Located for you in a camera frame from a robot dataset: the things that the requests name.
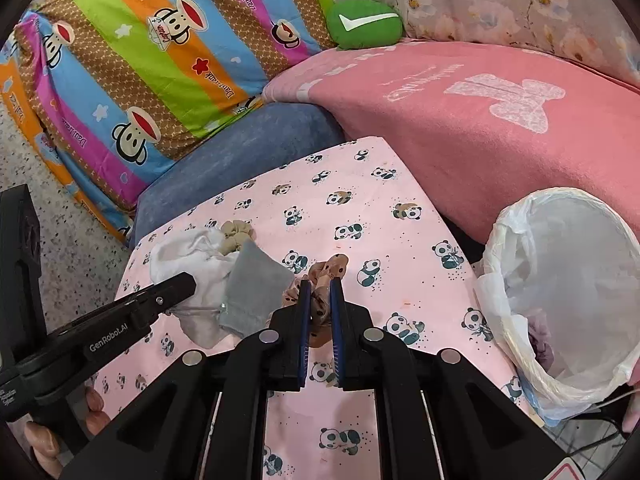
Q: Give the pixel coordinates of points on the pink blanket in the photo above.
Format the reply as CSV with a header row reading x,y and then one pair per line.
x,y
450,150

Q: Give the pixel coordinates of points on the purple cloth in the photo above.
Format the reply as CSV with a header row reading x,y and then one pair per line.
x,y
542,340

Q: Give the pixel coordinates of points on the green cushion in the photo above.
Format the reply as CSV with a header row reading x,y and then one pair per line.
x,y
362,25

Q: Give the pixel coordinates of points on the striped monkey-print pillow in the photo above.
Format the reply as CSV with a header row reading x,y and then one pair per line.
x,y
150,60
30,125

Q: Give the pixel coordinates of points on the white cloth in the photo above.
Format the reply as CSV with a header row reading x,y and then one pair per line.
x,y
175,255

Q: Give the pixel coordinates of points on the light blue waste bin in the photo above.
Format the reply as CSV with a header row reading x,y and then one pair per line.
x,y
542,407

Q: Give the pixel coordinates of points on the beige scrunchie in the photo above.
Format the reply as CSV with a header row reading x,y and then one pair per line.
x,y
235,237

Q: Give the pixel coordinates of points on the person's left hand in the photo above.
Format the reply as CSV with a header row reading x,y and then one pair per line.
x,y
97,407

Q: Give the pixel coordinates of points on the blue velvet cushion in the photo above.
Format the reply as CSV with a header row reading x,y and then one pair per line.
x,y
225,155

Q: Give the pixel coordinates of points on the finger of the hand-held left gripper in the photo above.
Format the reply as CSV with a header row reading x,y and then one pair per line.
x,y
167,295

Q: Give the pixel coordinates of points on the floral blanket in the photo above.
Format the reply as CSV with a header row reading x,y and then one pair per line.
x,y
500,0

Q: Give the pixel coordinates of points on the grey cloth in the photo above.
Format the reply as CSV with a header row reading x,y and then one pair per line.
x,y
255,280

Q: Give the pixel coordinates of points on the pink panda-print cloth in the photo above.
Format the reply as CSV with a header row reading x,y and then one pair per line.
x,y
350,200

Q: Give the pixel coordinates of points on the white lined waste bin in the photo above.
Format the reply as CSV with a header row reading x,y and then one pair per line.
x,y
575,260

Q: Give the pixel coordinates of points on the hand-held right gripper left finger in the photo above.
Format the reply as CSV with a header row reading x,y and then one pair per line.
x,y
303,320

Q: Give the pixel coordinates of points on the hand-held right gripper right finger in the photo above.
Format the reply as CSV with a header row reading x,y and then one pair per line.
x,y
336,320

